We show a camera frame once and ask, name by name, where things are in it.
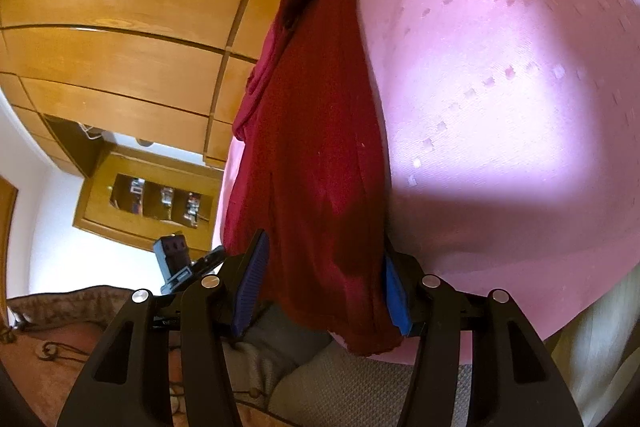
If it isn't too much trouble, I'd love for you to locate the dark grey cloth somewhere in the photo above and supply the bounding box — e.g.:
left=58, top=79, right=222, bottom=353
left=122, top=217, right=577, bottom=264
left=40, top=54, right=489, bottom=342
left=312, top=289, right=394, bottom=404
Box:
left=240, top=299, right=333, bottom=368

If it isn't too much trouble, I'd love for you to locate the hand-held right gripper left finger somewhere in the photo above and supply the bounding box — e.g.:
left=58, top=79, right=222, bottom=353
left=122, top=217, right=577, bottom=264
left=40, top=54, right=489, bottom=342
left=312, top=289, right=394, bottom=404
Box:
left=56, top=229, right=271, bottom=427

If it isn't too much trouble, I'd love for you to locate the wooden wardrobe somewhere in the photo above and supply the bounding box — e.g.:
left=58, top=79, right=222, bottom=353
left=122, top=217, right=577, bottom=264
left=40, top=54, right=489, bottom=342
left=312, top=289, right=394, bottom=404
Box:
left=0, top=0, right=346, bottom=178

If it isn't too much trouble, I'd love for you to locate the wooden wall shelf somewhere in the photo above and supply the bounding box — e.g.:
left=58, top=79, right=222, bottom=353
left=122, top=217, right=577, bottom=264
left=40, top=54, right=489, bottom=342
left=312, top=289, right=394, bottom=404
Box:
left=72, top=147, right=226, bottom=253

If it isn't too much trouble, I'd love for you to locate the pink patterned bedsheet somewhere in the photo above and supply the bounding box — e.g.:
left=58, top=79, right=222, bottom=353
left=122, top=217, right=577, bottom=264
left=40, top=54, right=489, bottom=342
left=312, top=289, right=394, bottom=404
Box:
left=212, top=0, right=640, bottom=365

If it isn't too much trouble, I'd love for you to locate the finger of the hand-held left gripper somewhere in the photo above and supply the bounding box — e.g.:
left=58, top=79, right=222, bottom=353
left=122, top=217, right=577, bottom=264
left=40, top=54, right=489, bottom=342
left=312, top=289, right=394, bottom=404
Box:
left=192, top=245, right=227, bottom=275
left=152, top=233, right=192, bottom=280

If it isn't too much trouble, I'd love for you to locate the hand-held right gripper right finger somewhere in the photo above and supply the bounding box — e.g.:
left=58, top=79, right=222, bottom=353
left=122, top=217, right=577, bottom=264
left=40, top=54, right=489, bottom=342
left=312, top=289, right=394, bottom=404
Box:
left=382, top=247, right=583, bottom=427

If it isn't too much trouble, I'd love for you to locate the grey knit pillow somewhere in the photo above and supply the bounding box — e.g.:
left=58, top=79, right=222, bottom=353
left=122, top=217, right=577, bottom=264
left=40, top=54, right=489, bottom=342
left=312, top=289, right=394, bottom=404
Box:
left=220, top=342, right=473, bottom=427

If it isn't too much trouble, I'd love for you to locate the dark red shirt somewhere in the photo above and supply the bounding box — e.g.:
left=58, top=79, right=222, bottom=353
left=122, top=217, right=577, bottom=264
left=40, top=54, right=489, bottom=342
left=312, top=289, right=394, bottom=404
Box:
left=222, top=0, right=407, bottom=356

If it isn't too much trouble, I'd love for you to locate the wooden door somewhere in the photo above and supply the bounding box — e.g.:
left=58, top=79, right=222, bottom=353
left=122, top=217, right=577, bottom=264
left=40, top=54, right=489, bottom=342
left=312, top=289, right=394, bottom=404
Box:
left=0, top=177, right=19, bottom=308

